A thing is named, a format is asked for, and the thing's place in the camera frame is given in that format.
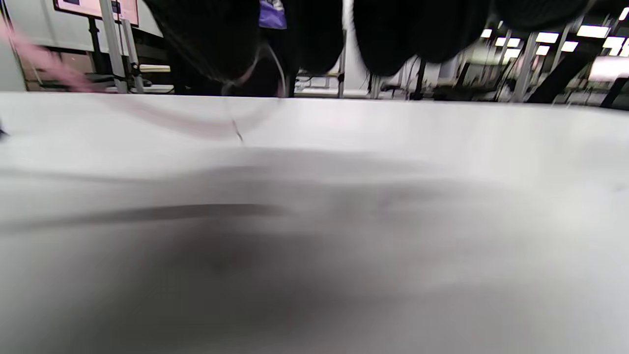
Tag person's right hand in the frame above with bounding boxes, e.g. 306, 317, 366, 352
143, 0, 595, 83

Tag computer monitor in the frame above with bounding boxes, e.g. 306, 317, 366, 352
53, 0, 140, 28

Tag pink bow ribbon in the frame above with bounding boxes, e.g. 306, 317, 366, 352
0, 20, 288, 143

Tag row of ceiling light panels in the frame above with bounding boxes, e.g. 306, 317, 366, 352
479, 7, 629, 82

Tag short aluminium frame post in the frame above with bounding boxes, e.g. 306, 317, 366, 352
98, 0, 145, 94

